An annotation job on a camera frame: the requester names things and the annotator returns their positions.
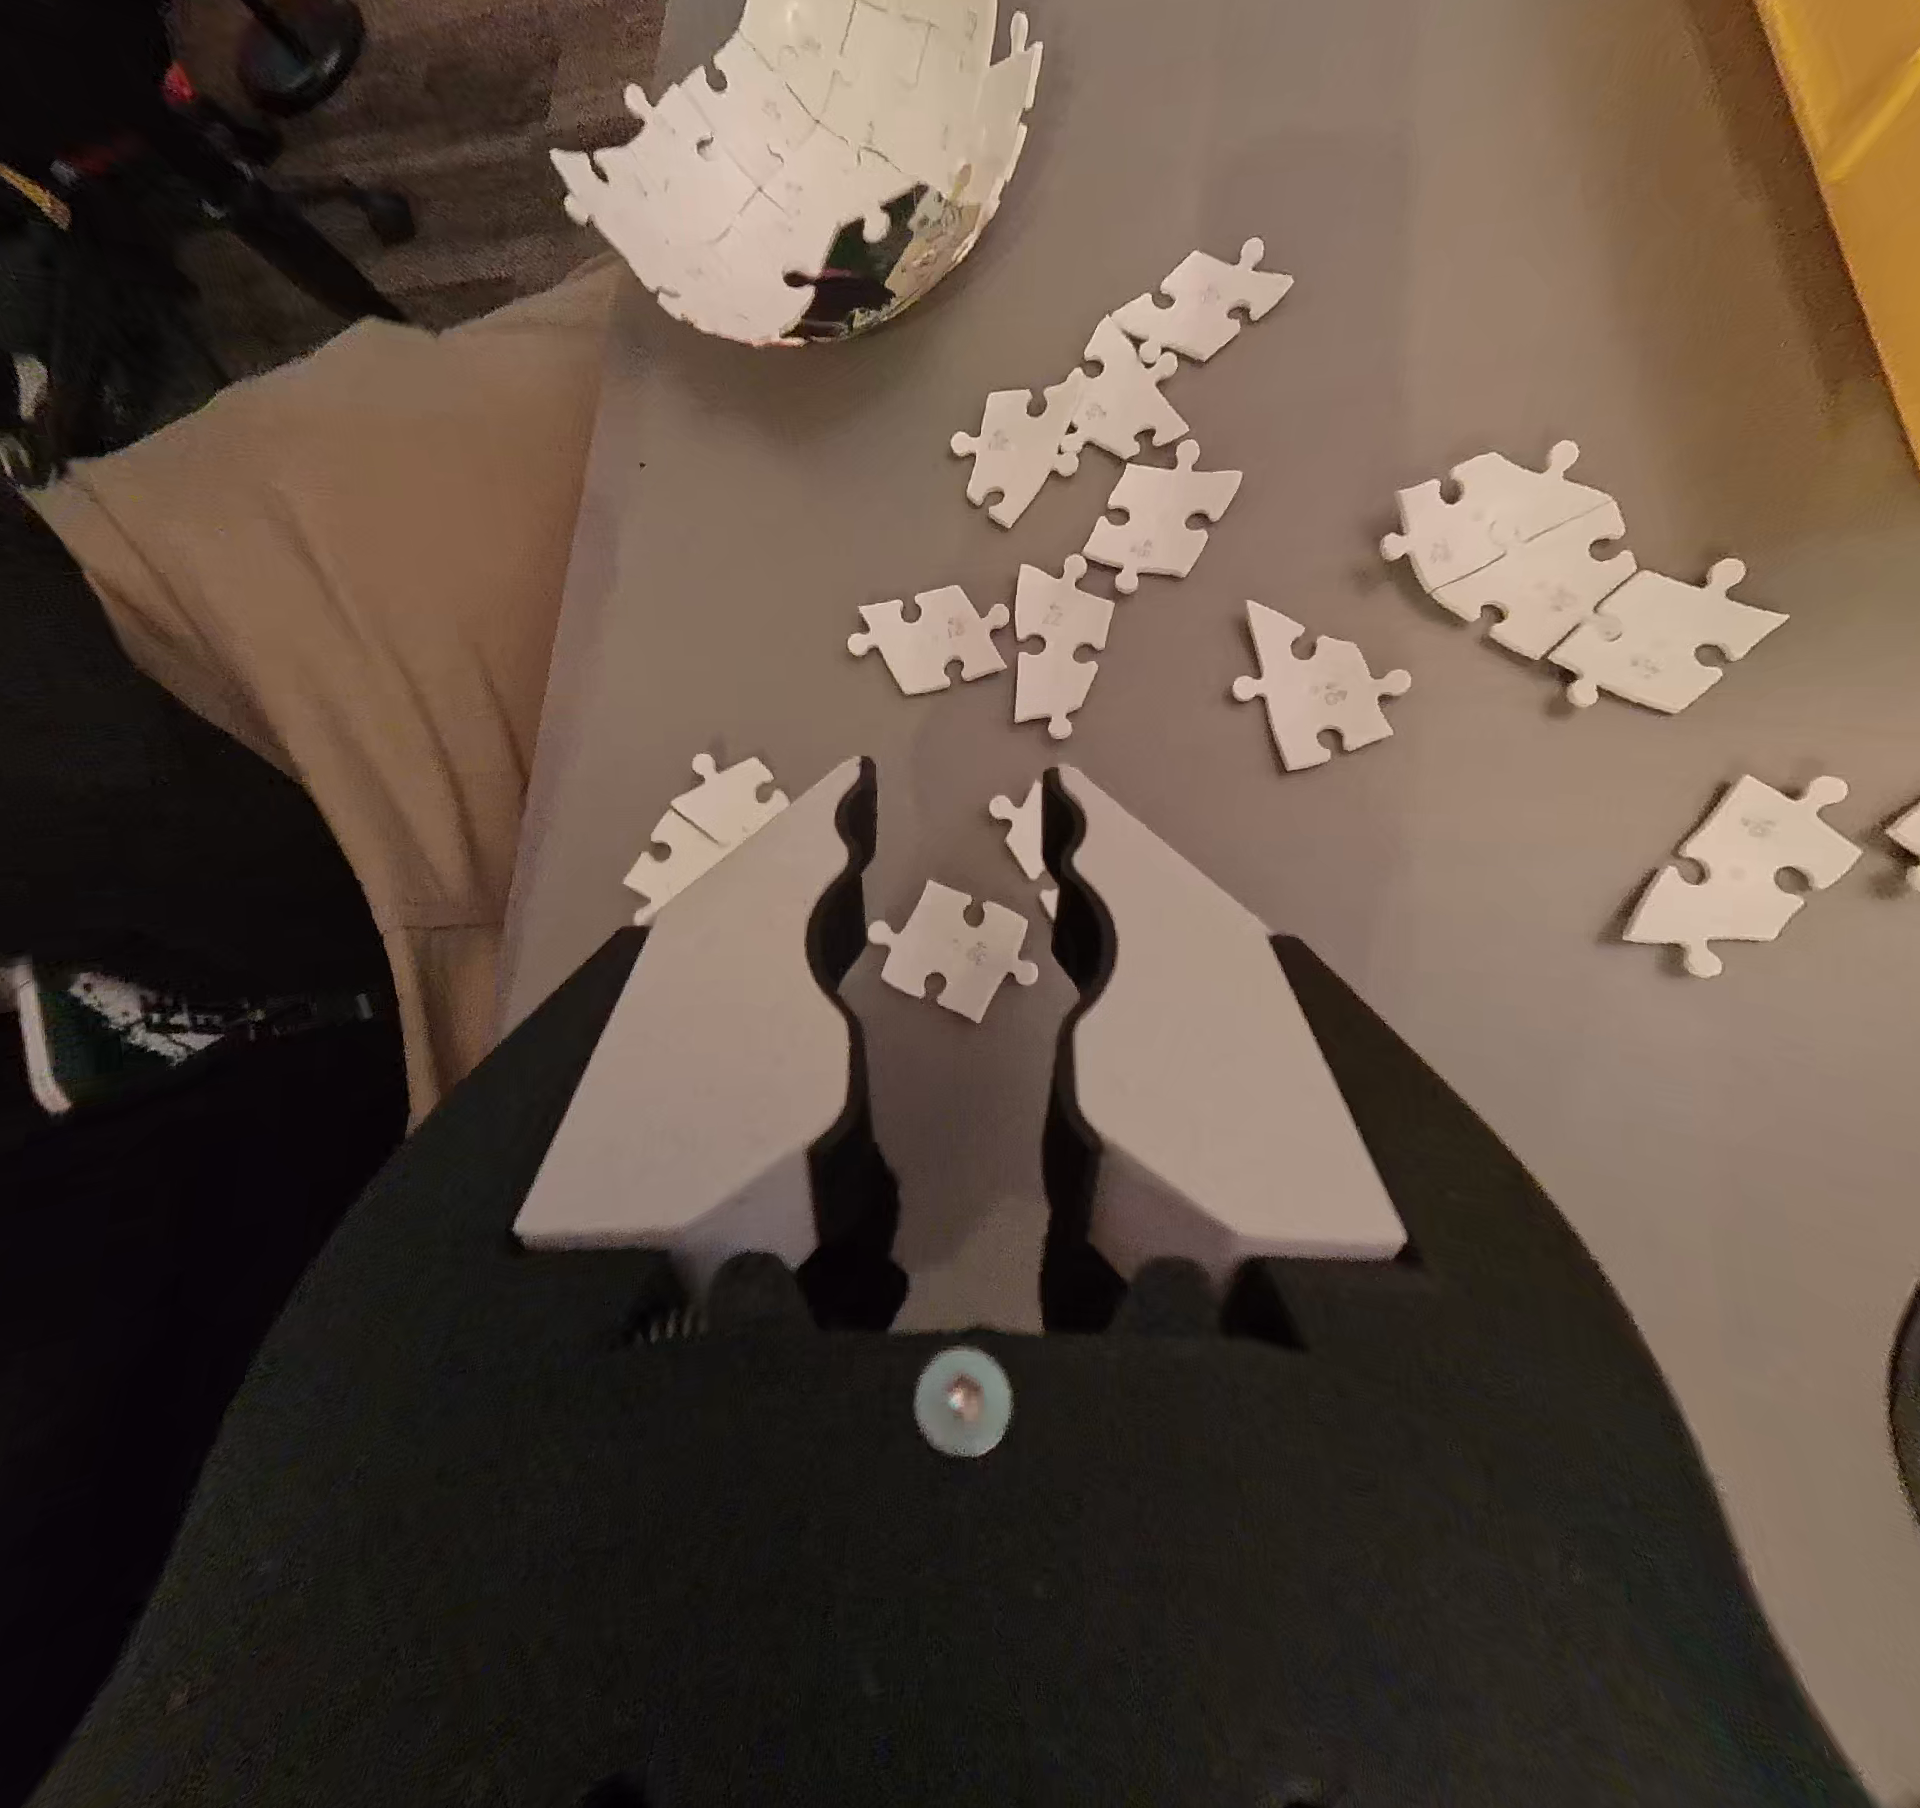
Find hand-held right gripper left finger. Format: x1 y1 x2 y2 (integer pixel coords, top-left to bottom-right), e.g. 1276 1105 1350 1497
511 754 901 1255

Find single white puzzle piece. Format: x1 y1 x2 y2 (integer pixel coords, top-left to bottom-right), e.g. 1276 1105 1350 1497
865 877 1039 1025

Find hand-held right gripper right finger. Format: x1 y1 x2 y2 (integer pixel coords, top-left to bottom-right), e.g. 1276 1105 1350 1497
1038 763 1411 1261

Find white puzzle pieces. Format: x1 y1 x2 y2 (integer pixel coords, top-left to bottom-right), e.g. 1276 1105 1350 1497
622 236 1920 978

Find yellow plastic bin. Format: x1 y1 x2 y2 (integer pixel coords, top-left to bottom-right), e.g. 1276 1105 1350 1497
1710 0 1920 475

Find partly built white puzzle ball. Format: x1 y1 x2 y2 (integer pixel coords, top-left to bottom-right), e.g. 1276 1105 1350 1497
545 0 1043 348

